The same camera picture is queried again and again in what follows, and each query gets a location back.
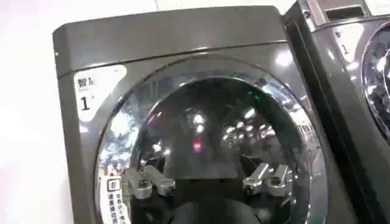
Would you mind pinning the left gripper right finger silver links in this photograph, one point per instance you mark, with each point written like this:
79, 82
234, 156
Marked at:
268, 179

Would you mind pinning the grey dryer with number sticker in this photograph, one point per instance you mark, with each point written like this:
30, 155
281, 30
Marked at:
170, 54

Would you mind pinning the round glass dryer door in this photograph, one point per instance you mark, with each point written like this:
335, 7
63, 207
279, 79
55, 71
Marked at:
213, 137

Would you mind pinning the white number sticker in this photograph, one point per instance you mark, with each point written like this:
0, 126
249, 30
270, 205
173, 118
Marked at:
91, 91

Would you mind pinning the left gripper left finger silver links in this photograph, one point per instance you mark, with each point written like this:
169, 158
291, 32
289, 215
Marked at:
146, 182

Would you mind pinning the grey dryer with display panel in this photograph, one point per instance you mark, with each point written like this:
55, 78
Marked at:
341, 91

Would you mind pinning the round chrome-rimmed dryer door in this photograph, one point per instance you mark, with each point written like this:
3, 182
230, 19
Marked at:
377, 76

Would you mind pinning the white instruction sticker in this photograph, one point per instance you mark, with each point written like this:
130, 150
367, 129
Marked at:
113, 201

